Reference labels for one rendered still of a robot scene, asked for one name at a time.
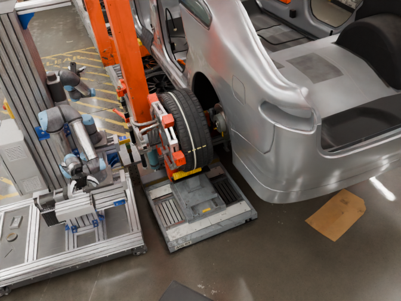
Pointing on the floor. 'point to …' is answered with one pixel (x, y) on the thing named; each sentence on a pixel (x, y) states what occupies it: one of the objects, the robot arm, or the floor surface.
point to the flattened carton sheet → (338, 214)
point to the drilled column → (134, 174)
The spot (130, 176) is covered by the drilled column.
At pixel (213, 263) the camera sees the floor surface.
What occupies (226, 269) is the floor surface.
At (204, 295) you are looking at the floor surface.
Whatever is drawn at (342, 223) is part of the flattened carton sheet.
